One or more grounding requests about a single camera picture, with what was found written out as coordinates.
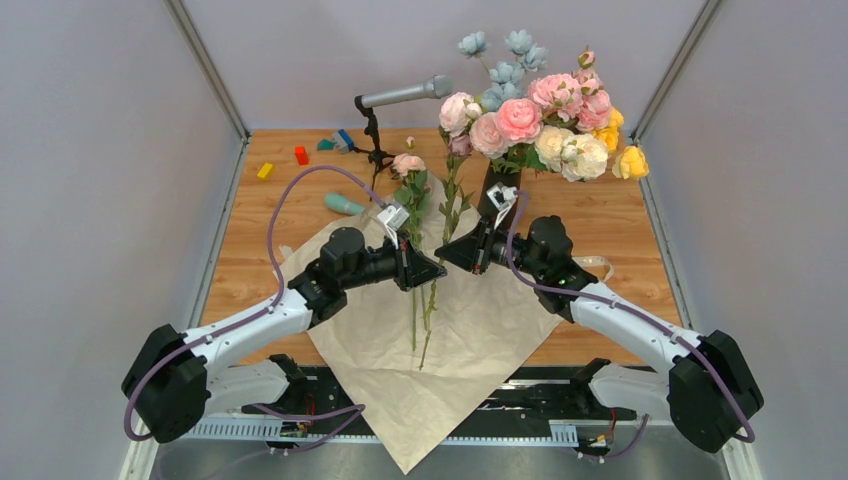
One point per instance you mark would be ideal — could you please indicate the yellow block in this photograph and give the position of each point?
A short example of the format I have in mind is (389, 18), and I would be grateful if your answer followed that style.
(264, 173)

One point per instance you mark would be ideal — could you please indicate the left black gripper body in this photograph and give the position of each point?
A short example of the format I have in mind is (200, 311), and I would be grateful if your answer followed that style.
(380, 266)

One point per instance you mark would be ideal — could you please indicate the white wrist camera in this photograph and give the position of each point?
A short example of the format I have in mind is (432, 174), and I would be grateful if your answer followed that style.
(391, 218)
(503, 198)

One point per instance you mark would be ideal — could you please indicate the mauve flower stem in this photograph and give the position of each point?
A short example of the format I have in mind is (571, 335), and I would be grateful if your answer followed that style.
(455, 203)

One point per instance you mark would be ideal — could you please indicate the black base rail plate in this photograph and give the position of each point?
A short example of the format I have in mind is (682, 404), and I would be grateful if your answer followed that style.
(523, 407)

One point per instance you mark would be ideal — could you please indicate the flowers in vase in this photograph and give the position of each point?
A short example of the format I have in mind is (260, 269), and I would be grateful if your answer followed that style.
(560, 123)

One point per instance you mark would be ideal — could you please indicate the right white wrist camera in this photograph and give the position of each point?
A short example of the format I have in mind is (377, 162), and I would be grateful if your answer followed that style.
(503, 198)

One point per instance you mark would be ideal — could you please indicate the teal toy microphone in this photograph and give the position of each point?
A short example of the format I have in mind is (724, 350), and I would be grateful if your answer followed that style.
(341, 204)

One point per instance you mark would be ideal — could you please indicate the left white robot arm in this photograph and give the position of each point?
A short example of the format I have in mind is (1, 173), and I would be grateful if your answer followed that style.
(178, 378)

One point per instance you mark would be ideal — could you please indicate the black microphone tripod stand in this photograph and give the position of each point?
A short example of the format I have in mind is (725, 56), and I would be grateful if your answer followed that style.
(377, 156)

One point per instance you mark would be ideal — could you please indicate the peach paper bouquet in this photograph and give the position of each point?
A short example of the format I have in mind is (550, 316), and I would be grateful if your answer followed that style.
(418, 380)

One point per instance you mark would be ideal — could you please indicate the red block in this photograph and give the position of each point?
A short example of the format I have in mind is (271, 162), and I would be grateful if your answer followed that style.
(301, 155)

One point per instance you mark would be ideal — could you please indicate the teal block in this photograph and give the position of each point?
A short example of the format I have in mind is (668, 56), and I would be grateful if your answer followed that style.
(325, 145)

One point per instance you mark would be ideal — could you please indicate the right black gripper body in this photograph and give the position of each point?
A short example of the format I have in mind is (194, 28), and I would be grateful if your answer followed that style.
(499, 249)

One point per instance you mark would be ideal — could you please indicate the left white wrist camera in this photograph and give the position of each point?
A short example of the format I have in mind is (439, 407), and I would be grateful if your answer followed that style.
(391, 218)

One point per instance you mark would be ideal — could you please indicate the silver microphone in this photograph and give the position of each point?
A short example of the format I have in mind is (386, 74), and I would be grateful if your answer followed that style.
(437, 87)

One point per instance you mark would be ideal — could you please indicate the flower stems bunch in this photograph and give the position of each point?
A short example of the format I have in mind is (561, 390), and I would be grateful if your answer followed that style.
(413, 192)

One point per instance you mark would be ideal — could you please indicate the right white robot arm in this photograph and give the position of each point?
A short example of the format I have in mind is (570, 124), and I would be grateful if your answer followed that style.
(701, 383)

